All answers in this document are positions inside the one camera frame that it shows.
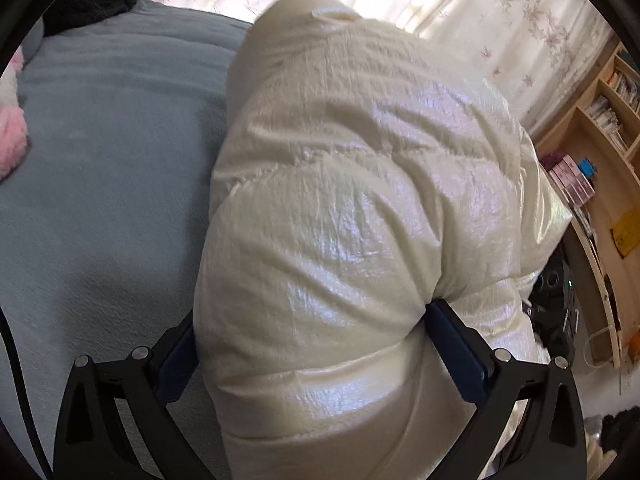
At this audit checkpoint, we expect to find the wooden shelf desk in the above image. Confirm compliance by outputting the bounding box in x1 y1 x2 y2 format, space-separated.
529 40 640 372

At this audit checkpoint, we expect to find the pink white drawer organizer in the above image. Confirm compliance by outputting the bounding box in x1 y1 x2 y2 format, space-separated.
544 152 597 207

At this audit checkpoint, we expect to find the blue-grey bed blanket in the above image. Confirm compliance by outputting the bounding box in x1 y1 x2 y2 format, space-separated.
0 0 262 480

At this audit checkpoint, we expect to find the grey-blue pillow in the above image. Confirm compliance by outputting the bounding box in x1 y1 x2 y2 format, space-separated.
22 19 47 59

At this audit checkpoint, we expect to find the row of books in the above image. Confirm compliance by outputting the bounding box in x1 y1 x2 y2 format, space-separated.
584 64 640 152

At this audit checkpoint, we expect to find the black cable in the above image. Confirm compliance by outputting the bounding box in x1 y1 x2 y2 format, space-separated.
0 304 54 480

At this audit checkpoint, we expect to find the white cable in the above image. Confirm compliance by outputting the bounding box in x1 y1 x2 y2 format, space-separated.
584 324 622 367

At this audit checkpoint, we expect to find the white floral curtain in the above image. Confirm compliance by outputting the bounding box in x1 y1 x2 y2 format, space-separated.
145 0 619 127

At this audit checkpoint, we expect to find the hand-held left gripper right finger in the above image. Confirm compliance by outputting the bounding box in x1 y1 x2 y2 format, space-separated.
424 299 587 480

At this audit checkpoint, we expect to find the white shiny puffer jacket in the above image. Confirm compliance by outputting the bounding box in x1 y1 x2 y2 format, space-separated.
192 0 574 480

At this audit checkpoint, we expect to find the white pink cat plush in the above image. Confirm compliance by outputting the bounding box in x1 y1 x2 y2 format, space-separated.
0 47 29 182

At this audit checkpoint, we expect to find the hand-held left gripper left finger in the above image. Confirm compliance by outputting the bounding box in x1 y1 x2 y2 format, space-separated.
52 310 217 480

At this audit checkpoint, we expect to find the yellow paper item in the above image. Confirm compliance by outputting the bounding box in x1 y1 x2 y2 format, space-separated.
610 210 640 259

